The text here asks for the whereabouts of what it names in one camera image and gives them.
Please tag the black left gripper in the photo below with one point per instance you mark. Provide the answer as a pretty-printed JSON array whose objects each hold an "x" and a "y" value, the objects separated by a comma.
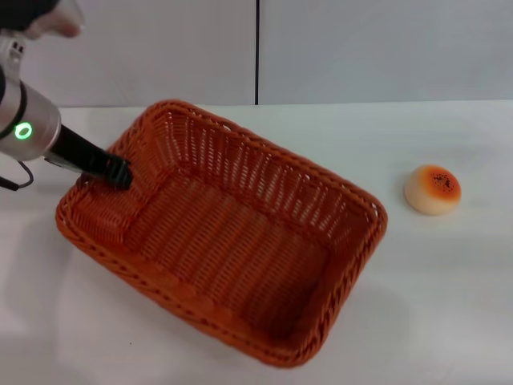
[{"x": 76, "y": 152}]

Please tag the orange woven plastic basket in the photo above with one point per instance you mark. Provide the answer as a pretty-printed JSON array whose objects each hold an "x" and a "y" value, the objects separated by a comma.
[{"x": 240, "y": 240}]

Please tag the black sleeved forearm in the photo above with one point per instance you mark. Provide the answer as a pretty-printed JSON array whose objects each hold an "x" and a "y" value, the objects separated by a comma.
[{"x": 20, "y": 12}]

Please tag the blurred bare human hand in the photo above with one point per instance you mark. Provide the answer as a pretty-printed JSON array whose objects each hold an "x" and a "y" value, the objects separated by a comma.
[{"x": 56, "y": 22}]

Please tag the round toy bread bun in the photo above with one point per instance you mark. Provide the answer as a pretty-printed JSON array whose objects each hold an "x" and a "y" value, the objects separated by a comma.
[{"x": 431, "y": 192}]

